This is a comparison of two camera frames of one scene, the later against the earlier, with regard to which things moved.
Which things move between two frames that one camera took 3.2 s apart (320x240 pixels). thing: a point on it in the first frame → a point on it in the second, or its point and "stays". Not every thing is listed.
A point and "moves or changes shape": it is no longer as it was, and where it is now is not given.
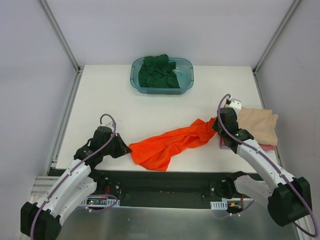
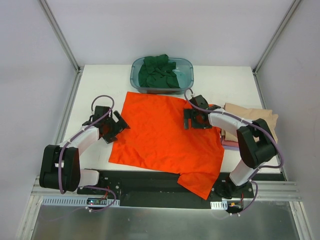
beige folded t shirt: (260, 123) stays
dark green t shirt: (156, 71) stays
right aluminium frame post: (274, 36) stays
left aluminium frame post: (78, 67) stays
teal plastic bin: (184, 70) stays
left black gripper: (118, 145) → (114, 130)
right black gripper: (218, 125) → (189, 119)
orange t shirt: (156, 152) moves or changes shape
